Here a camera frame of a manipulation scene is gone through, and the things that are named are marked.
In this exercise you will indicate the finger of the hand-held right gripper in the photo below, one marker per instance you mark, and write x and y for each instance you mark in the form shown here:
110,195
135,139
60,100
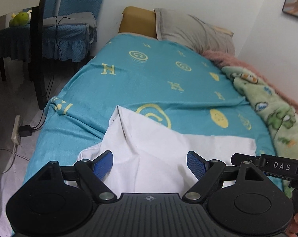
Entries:
274,165

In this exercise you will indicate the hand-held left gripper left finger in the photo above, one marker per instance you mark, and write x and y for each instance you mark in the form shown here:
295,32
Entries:
104,164

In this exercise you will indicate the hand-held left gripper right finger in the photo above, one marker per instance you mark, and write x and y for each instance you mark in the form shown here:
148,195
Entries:
195,164

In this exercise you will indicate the white t-shirt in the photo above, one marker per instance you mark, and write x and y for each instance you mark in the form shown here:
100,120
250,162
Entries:
151,158

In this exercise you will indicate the green printed fleece blanket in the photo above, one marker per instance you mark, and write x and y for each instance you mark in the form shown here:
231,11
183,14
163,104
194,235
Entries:
274,108

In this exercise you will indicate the black charger plug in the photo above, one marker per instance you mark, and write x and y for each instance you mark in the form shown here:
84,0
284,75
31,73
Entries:
25,130

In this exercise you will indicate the teal printed bed sheet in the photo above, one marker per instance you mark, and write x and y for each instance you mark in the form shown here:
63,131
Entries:
139,84

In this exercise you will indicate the white power strip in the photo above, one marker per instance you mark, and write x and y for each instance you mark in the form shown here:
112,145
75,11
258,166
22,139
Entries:
16,133

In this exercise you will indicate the pink fluffy blanket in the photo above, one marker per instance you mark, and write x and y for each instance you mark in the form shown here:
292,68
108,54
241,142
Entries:
228,58

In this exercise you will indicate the blue covered chair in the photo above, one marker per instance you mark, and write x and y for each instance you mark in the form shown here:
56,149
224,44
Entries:
72,37
15,39

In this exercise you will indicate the grey pillow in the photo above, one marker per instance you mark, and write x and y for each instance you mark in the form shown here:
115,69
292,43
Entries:
188,29

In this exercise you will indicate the tan pillow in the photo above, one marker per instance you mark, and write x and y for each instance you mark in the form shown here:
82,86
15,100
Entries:
136,22

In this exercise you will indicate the grey seat cushion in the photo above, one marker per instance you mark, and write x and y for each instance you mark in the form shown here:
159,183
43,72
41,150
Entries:
74,19

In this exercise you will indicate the green plush toy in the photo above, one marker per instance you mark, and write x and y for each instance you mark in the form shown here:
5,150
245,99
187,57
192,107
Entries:
20,18

